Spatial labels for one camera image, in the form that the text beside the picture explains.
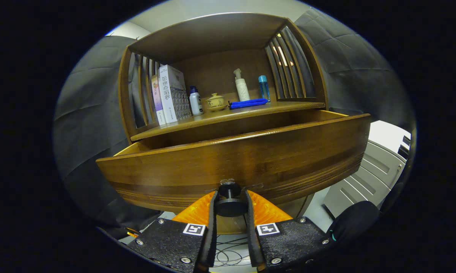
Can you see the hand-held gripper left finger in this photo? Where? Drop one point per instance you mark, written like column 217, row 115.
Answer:
column 209, row 235

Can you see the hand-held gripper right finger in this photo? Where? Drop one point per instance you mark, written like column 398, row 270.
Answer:
column 252, row 235

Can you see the wooden drawer with black knob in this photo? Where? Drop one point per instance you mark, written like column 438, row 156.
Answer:
column 213, row 163

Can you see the wooden countertop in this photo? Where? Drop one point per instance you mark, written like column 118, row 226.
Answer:
column 220, row 115

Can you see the white side cabinet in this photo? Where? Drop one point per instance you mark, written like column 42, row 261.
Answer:
column 368, row 170

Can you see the brown wooden cabinet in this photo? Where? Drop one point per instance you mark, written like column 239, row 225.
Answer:
column 220, row 68

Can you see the dark rounded object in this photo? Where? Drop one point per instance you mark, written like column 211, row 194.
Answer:
column 355, row 222

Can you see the small white blue-capped bottle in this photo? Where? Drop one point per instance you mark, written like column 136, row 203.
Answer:
column 195, row 104

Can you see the folded blue cloth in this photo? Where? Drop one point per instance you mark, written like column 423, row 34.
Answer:
column 249, row 103

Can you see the beige lidded teacup with saucer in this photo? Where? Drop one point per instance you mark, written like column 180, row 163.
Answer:
column 215, row 103

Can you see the pink book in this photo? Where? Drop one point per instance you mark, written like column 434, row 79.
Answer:
column 158, row 100

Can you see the thick white book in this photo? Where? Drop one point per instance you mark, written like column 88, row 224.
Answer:
column 171, row 94

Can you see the white pump bottle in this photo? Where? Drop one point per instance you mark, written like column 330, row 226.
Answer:
column 242, row 89

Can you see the clear blue bottle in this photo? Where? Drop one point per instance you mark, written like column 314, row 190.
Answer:
column 264, row 89

